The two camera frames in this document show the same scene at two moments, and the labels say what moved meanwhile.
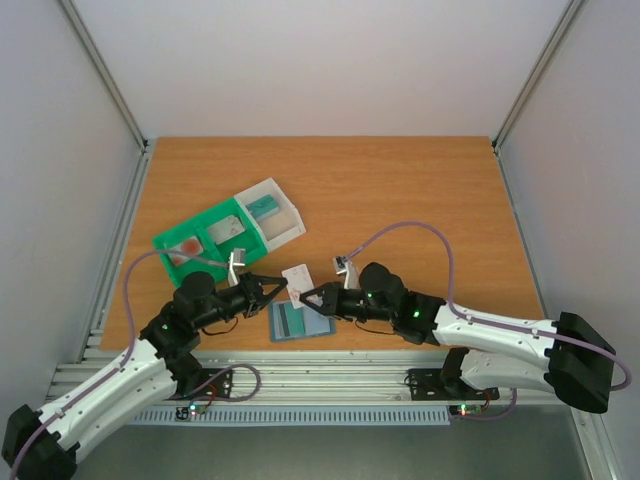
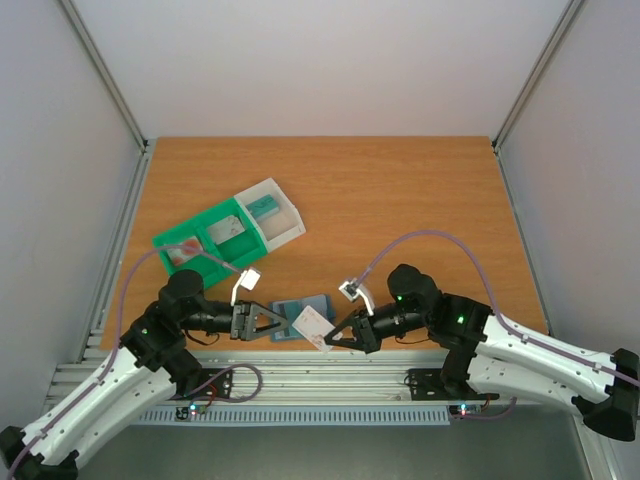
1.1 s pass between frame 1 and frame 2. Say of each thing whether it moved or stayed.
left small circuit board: stayed
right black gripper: moved
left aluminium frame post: stayed
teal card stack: stayed
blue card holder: stayed
